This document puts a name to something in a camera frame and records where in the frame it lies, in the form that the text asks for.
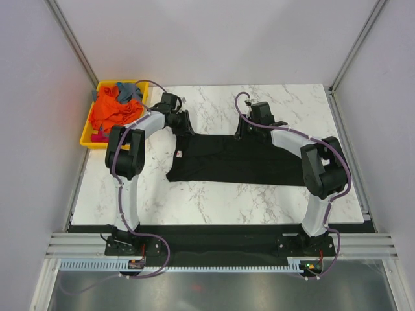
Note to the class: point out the white slotted cable duct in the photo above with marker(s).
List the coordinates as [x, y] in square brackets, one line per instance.
[133, 266]

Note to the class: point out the orange t-shirt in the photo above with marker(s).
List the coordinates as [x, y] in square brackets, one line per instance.
[104, 117]

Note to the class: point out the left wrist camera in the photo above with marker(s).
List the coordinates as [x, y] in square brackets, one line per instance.
[172, 101]

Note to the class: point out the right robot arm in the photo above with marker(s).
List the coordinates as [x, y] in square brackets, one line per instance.
[325, 171]

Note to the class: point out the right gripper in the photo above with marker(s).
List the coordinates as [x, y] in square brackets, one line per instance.
[241, 134]

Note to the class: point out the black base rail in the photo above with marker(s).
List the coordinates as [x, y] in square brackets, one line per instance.
[218, 244]

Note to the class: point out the left aluminium frame post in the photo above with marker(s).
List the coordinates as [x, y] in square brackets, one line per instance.
[67, 31]

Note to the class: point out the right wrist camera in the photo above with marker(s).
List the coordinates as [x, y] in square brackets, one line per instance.
[260, 113]

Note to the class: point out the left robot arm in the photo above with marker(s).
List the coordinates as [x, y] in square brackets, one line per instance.
[125, 159]

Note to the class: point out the black t-shirt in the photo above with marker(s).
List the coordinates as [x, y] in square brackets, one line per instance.
[223, 158]

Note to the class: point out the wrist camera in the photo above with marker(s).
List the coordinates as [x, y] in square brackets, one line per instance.
[260, 113]
[172, 101]

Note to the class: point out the grey t-shirt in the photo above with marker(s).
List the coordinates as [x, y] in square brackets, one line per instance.
[118, 94]

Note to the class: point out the pink t-shirt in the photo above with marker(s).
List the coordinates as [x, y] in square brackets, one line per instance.
[99, 137]

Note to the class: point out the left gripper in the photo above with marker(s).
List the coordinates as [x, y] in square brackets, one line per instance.
[187, 128]

